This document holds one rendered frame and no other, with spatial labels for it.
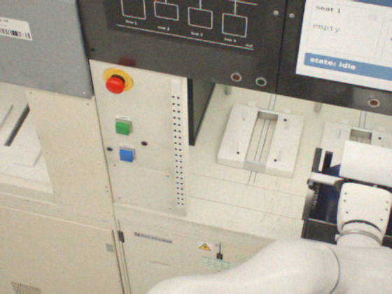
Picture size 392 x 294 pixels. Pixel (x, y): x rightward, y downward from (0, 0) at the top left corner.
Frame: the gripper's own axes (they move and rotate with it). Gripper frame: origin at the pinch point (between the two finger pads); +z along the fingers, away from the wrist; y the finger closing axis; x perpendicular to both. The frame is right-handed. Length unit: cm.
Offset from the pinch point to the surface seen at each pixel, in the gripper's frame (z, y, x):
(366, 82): 1.7, -4.9, 23.5
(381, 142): 38, 6, -34
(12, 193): 2, -91, -44
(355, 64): 1.7, -7.6, 27.6
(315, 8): 1.7, -16.5, 38.9
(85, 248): 1, -72, -65
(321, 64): 1.7, -13.7, 26.2
